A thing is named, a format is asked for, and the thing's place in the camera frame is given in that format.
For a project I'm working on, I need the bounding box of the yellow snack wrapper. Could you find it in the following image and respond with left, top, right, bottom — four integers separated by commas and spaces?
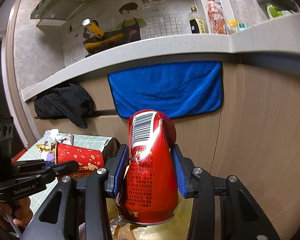
36, 141, 57, 155

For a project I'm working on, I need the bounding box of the purple wrapper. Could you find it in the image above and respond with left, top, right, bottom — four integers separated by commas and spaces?
45, 152, 55, 162

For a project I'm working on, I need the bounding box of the red paper cup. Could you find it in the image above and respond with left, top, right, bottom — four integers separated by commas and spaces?
55, 143, 104, 179

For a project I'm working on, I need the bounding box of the red soda can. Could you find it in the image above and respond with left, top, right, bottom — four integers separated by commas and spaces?
116, 109, 178, 225

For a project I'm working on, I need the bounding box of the white pink candy wrapper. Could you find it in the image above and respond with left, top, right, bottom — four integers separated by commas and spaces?
44, 129, 74, 145

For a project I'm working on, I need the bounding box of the trash bin with yellow bag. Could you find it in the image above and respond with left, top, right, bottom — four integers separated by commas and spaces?
107, 194, 195, 240

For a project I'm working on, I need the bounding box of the left hand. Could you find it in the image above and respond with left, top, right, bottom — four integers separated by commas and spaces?
0, 197, 33, 230

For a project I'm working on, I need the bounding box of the green grid tablecloth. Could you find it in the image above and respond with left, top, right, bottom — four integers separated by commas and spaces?
17, 134, 117, 213

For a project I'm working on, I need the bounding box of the black jacket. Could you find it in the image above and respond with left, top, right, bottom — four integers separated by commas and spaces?
34, 82, 94, 129

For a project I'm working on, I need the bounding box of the blue towel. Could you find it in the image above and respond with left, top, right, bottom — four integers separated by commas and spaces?
108, 61, 224, 119

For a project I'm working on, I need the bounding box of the small teal timer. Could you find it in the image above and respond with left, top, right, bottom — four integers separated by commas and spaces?
238, 22, 248, 31

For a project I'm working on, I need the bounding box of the small seasoning jar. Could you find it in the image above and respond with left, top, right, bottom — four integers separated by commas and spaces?
228, 20, 238, 35

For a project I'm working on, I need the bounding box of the soy sauce bottle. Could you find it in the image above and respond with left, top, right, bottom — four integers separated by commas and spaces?
188, 7, 206, 34

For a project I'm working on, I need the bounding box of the green plastic bag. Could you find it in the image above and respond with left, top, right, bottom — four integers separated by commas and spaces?
267, 4, 294, 19

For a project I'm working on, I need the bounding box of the black wok yellow handle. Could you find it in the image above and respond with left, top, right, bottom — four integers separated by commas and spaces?
82, 18, 131, 55

